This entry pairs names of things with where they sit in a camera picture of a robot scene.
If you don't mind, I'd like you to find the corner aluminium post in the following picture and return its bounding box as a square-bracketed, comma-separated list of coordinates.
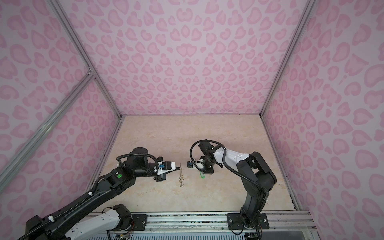
[46, 0, 123, 120]
[260, 0, 318, 119]

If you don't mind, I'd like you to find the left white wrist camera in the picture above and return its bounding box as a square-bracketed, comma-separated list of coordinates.
[155, 161, 176, 175]

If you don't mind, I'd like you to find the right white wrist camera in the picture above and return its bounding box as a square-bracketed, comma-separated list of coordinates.
[187, 160, 205, 171]

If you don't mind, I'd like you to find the right corner aluminium post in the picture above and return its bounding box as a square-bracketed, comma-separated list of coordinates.
[260, 0, 318, 119]

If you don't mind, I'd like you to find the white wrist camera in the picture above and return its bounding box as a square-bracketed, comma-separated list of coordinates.
[155, 161, 176, 175]
[187, 160, 205, 171]

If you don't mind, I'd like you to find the left corner aluminium post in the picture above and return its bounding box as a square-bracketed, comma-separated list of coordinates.
[46, 0, 123, 120]

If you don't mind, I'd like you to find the right black corrugated cable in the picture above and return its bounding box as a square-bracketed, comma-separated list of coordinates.
[189, 139, 270, 200]

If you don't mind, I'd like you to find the diagonal aluminium frame bar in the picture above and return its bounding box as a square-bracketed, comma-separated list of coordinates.
[1, 71, 95, 193]

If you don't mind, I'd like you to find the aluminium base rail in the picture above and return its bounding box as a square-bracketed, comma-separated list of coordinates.
[74, 211, 319, 240]

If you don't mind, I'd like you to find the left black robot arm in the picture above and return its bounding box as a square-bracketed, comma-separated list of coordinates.
[21, 147, 181, 240]

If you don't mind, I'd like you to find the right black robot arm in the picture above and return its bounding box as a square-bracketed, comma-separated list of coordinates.
[190, 140, 277, 229]

